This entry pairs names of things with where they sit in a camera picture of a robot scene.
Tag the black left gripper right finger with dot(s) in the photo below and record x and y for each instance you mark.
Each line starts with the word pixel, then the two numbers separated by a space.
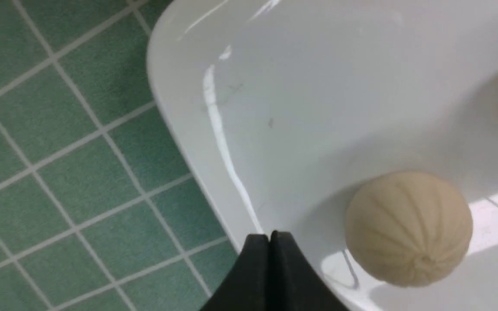
pixel 293 284

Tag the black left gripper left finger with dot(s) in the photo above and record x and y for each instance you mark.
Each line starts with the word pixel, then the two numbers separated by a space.
pixel 243 289

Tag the pale steamed bun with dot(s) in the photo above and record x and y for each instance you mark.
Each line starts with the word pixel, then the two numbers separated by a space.
pixel 408 228

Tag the white square plate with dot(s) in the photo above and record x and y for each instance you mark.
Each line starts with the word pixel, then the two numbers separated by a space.
pixel 283 108

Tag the green checkered tablecloth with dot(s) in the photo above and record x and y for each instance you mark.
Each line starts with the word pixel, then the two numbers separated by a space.
pixel 97 209

